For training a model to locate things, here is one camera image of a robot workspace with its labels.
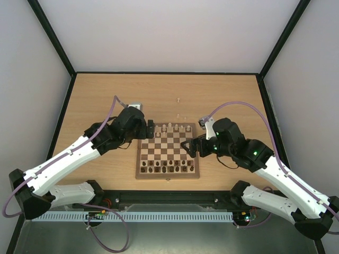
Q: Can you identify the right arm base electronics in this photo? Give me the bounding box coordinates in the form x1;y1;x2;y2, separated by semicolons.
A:
233;206;261;229

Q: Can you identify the wooden chess board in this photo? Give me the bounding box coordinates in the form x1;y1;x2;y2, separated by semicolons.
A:
136;123;200;179

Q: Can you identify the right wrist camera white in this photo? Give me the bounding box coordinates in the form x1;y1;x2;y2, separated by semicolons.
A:
198;116;216;140

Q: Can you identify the grey slotted cable duct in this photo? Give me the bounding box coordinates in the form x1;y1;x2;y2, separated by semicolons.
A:
33;211;233;223

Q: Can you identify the dark pieces back row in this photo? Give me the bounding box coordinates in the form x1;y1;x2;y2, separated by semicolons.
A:
140;160;194;167

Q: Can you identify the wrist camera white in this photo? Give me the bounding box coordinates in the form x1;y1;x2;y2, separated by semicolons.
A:
128;102;142;111
198;116;216;140

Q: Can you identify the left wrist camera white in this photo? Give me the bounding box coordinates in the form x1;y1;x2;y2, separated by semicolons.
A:
128;102;142;111

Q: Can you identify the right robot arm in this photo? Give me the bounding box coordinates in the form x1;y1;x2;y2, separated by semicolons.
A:
181;118;338;240

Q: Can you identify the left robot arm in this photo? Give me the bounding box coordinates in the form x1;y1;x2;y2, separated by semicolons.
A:
9;106;155;220

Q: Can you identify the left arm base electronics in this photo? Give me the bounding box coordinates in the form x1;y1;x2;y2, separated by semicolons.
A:
84;198;112;228

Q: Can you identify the black aluminium frame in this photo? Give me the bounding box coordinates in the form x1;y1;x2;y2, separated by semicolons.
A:
6;1;311;253

